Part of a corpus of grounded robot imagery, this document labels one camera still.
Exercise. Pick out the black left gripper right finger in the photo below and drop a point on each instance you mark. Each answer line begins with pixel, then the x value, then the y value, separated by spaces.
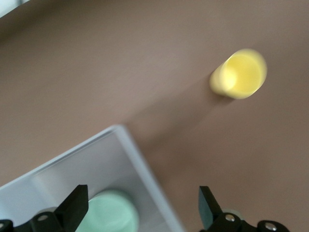
pixel 212 212

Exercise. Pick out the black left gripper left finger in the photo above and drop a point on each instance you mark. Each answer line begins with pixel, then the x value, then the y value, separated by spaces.
pixel 70 212

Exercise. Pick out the mint green bowl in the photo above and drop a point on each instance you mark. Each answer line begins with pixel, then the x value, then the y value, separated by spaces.
pixel 113 212

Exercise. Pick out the yellow cup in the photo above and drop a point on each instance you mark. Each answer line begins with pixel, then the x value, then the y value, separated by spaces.
pixel 241 72

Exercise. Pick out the translucent plastic bin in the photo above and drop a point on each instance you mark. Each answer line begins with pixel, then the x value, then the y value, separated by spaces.
pixel 108 157

